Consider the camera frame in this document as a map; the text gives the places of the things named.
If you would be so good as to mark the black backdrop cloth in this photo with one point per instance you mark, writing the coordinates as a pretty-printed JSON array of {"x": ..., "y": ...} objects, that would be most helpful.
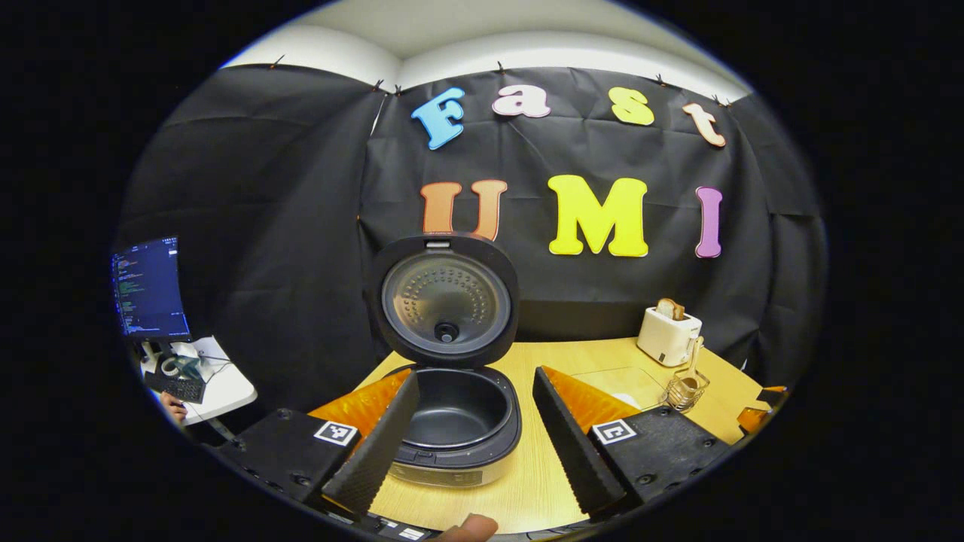
[{"x": 301, "y": 226}]

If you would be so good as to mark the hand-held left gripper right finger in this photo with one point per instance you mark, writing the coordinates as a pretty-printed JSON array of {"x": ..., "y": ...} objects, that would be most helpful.
[{"x": 572, "y": 452}]

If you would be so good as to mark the white crumpled paper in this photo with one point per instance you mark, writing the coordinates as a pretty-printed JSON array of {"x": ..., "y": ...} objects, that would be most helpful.
[{"x": 184, "y": 350}]

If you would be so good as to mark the white side table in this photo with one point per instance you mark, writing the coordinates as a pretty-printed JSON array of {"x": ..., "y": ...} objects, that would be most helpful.
[{"x": 226, "y": 388}]

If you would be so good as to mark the pale bread slice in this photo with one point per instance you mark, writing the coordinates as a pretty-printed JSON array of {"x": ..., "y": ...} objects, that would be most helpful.
[{"x": 665, "y": 309}]

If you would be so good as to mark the white toaster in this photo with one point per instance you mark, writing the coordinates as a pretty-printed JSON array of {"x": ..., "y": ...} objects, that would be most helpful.
[{"x": 666, "y": 339}]

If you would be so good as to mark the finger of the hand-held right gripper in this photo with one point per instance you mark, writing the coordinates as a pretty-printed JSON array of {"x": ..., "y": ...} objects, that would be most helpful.
[{"x": 757, "y": 414}]

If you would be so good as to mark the dark green box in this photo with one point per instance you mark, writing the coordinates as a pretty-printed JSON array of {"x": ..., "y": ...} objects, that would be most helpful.
[{"x": 190, "y": 367}]

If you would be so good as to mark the silver black rice cooker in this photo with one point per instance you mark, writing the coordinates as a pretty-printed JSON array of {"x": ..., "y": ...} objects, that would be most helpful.
[{"x": 452, "y": 301}]

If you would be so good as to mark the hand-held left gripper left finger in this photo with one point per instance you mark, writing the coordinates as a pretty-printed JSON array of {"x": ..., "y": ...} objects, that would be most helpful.
[{"x": 380, "y": 452}]

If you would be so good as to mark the computer monitor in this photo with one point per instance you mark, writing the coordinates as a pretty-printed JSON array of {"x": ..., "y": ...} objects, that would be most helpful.
[{"x": 151, "y": 290}]

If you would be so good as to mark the black keyboard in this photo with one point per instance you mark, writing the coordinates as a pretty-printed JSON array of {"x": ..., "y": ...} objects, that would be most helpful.
[{"x": 177, "y": 388}]

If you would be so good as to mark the white tape roll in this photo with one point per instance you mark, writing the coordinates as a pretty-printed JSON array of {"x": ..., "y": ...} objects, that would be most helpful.
[{"x": 169, "y": 366}]

